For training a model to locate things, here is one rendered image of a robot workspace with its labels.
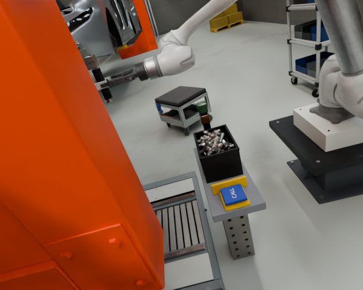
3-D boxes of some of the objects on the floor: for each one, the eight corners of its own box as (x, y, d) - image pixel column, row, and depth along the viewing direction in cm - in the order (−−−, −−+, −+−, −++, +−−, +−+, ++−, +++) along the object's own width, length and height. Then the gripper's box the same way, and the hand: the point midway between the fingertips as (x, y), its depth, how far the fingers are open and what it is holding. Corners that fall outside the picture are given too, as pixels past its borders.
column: (227, 241, 114) (210, 175, 94) (248, 236, 114) (234, 168, 93) (233, 260, 106) (215, 192, 85) (255, 254, 105) (242, 184, 85)
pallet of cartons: (244, 23, 784) (242, 2, 753) (213, 33, 793) (209, 12, 762) (238, 22, 851) (235, 3, 820) (210, 31, 860) (205, 12, 829)
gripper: (148, 84, 94) (93, 100, 95) (150, 73, 110) (102, 88, 111) (142, 65, 90) (84, 83, 91) (144, 57, 106) (95, 72, 107)
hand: (101, 83), depth 101 cm, fingers open, 5 cm apart
